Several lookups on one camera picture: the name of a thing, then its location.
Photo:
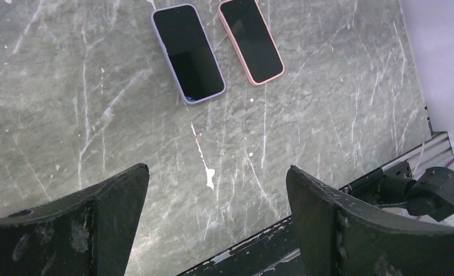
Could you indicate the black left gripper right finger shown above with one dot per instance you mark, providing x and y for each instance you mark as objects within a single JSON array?
[{"x": 339, "y": 234}]

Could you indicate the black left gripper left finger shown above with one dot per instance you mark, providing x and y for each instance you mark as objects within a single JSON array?
[{"x": 88, "y": 232}]

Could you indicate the blue smartphone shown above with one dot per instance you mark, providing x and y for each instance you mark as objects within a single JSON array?
[{"x": 188, "y": 53}]

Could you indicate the pink phone case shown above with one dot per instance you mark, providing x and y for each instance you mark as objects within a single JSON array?
[{"x": 234, "y": 49}]

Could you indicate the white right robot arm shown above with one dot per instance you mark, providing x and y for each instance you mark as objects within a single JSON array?
[{"x": 419, "y": 181}]

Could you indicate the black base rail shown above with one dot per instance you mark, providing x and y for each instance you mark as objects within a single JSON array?
[{"x": 272, "y": 251}]

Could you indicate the aluminium frame rail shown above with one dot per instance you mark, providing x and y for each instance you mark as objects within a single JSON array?
[{"x": 436, "y": 151}]

